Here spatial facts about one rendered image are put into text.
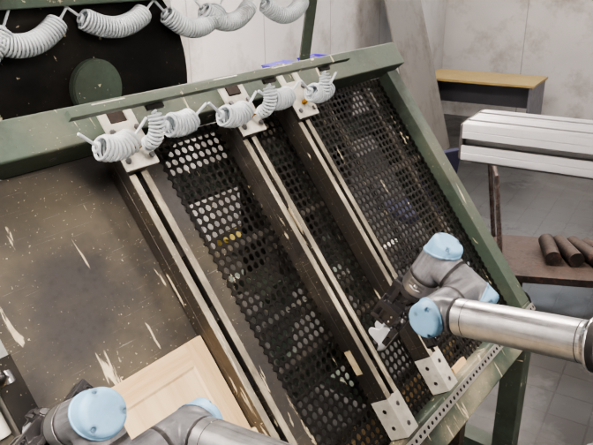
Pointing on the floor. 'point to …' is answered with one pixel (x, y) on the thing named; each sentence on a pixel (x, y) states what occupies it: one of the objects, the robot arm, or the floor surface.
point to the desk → (492, 88)
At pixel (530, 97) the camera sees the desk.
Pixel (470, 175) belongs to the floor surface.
